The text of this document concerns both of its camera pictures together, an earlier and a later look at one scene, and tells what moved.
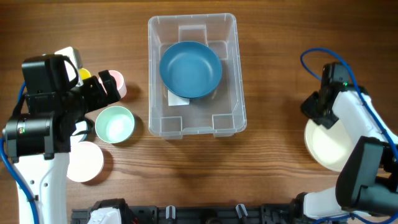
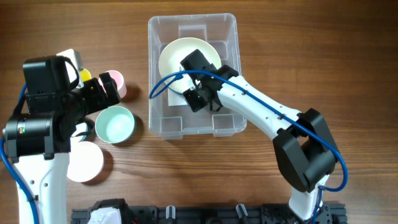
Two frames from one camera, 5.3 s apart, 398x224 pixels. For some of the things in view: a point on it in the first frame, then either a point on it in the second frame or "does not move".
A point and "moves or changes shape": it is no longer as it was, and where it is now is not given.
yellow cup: (84, 73) does not move
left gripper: (101, 98) does not move
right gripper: (308, 108) to (198, 104)
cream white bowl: (331, 147) moves or changes shape
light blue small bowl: (80, 127) does not move
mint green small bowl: (114, 124) does not move
